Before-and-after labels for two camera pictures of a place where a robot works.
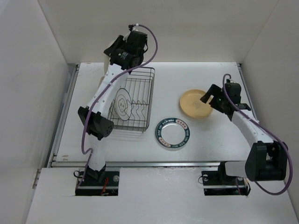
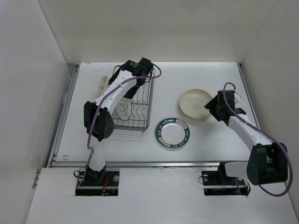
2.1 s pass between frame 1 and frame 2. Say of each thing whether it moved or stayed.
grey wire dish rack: stayed
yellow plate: stayed
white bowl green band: stayed
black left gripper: moved
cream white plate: moved
